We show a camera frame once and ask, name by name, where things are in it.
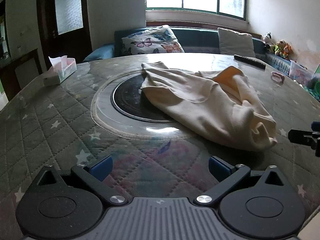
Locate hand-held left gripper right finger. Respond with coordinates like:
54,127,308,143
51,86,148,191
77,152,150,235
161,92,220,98
194,156,287,207

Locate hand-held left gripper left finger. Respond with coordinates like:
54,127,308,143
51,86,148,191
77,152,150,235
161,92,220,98
32,155,126,207

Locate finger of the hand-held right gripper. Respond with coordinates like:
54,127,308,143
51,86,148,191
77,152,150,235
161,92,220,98
288,129,320,157

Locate cream garment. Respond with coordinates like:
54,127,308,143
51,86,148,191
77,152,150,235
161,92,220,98
140,61,278,152

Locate clear plastic storage box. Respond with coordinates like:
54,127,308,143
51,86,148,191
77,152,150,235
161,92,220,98
289,60,316,83

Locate small pink item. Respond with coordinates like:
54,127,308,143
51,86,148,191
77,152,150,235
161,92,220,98
271,71,285,83

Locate round black table disc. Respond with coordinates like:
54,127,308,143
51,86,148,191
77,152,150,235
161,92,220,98
111,74,177,123

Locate orange tiger plush toy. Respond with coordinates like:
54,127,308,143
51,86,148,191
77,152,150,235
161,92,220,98
281,44,293,60

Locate black remote control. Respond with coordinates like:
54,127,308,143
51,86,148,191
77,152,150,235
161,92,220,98
234,54,266,70

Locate clear tissue box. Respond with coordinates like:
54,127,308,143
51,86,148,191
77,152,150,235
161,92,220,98
44,55,77,85

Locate plain grey pillow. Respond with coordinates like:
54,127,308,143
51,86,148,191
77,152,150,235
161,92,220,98
217,27,256,58

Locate teal sofa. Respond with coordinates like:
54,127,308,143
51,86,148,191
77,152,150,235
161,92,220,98
83,27,293,69

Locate butterfly print pillow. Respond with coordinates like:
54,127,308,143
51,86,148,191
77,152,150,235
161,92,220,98
121,25,185,55

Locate dark door with frosted glass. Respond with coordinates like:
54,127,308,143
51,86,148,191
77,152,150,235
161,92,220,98
36,0,92,63

